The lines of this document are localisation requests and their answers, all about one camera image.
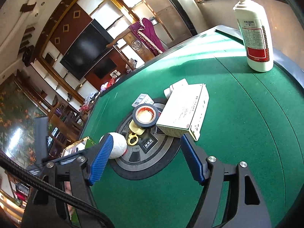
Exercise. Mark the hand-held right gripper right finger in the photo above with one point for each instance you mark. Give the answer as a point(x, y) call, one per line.
point(192, 159)

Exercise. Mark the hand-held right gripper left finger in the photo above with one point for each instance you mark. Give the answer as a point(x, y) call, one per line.
point(99, 161)

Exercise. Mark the white gold-rimmed gift box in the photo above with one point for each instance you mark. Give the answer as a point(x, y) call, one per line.
point(89, 142)

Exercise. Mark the beige plush ball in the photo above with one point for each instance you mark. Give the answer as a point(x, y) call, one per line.
point(117, 146)

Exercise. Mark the brown wooden armchair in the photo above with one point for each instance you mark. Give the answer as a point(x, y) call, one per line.
point(64, 116)

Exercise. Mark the round table control panel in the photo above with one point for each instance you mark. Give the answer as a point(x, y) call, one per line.
point(147, 161)

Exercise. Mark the large white carton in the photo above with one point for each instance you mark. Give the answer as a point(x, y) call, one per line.
point(182, 114)

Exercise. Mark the black tape roll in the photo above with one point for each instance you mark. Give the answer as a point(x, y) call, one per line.
point(139, 123)

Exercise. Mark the small striped label box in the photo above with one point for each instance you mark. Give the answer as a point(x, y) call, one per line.
point(142, 99)

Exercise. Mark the small white bottle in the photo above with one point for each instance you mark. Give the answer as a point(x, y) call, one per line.
point(177, 85)

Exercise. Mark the wooden chair with medallion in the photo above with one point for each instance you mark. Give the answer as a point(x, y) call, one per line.
point(136, 45)

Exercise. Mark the maroon fringed cloth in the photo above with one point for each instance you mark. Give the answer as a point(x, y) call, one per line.
point(147, 32)

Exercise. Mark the white bottle red cap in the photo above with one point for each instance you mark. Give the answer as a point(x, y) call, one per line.
point(256, 40)

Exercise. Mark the standing air conditioner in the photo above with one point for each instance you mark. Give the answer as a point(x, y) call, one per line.
point(187, 7)

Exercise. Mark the floral wall mural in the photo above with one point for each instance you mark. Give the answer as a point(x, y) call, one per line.
point(14, 114)

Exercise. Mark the black wall television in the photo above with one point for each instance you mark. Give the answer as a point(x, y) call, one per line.
point(83, 49)

